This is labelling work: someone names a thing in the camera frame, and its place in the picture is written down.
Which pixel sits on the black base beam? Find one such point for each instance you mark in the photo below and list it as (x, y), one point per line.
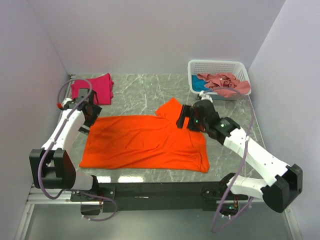
(143, 196)

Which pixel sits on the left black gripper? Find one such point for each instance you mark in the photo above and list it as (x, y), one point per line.
(96, 111)

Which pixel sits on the blue t shirt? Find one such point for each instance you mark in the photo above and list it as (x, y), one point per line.
(198, 84)

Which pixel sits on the pink t shirt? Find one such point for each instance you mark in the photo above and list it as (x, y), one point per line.
(225, 84)

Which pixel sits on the folded magenta t shirt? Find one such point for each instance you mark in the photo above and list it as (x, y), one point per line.
(102, 85)

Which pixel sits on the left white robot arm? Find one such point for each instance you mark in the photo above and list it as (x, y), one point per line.
(51, 165)

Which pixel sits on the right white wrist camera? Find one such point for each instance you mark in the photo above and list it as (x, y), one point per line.
(204, 96)

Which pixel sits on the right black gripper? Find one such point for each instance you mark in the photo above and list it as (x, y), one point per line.
(187, 111)

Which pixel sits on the orange t shirt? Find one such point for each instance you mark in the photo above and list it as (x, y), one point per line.
(145, 142)

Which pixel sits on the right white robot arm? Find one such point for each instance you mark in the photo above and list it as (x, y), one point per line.
(280, 183)

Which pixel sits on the aluminium rail frame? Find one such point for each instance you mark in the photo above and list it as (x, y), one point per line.
(36, 197)

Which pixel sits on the white plastic basket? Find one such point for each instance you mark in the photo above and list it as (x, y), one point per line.
(217, 66)

